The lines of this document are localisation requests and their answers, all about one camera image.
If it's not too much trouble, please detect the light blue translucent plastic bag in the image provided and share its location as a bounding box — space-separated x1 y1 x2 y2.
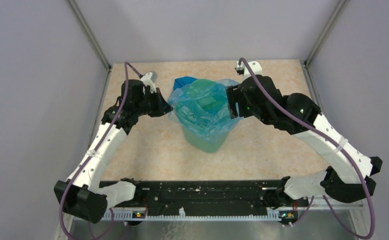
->
167 78 240 142

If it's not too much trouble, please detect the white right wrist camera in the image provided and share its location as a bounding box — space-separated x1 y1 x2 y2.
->
235 61 263 79

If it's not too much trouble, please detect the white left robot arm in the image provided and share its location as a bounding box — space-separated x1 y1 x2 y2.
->
53 77 173 224

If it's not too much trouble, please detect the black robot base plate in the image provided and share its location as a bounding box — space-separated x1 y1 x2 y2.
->
103 179 310 218

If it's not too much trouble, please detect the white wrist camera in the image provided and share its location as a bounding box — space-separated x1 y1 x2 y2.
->
140 71 158 94
235 61 263 79

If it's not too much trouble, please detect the aluminium frame post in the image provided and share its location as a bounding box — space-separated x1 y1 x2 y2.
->
304 0 350 69
65 0 112 73

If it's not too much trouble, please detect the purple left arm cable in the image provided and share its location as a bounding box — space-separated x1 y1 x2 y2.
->
58 61 145 240

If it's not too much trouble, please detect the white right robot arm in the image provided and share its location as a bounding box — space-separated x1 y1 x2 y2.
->
226 75 383 206

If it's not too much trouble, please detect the left aluminium frame post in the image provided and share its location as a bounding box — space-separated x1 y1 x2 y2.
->
65 0 112 73

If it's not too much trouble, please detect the dark blue crumpled bag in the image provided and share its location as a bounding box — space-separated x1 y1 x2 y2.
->
172 76 197 91

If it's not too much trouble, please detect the green plastic trash bin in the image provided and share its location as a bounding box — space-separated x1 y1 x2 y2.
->
180 78 232 154

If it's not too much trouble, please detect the right aluminium frame post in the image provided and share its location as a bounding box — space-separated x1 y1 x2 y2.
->
304 0 350 69

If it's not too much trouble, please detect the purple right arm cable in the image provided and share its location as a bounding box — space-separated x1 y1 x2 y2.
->
239 57 377 240

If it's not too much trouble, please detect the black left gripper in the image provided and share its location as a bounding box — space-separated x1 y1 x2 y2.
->
134 87 173 117

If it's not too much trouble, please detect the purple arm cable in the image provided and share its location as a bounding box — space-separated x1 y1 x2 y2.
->
239 57 377 240
58 61 145 240

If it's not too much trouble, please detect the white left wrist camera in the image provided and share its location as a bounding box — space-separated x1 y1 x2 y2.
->
140 71 158 94

